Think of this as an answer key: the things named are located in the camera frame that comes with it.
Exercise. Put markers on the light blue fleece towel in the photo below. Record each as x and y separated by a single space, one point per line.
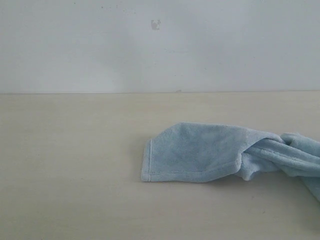
200 153

